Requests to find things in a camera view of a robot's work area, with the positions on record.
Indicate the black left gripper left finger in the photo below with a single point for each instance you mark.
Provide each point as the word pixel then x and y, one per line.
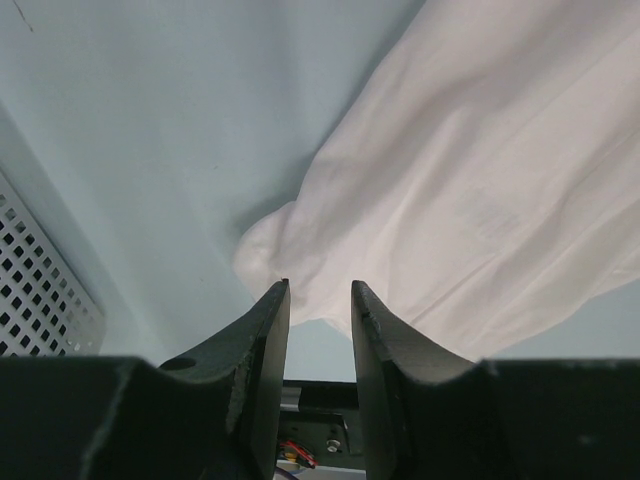
pixel 211 412

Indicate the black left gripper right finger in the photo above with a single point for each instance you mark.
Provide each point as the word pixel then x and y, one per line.
pixel 427 413

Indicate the white plastic laundry basket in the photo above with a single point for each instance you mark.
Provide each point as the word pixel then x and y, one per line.
pixel 45 309

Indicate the white t shirt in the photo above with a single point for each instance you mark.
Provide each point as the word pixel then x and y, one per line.
pixel 485 183

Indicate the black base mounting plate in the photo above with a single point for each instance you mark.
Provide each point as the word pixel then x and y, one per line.
pixel 320 425

